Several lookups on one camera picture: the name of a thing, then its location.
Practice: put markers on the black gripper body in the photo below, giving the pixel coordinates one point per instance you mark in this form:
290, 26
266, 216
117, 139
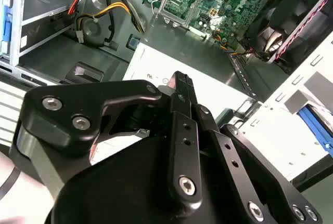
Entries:
125, 195

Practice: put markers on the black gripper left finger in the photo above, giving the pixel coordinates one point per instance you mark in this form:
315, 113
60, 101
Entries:
65, 104

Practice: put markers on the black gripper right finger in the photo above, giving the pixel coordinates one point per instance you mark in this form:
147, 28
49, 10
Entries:
234, 161

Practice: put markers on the hard disk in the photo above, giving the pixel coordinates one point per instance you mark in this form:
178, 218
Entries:
316, 128

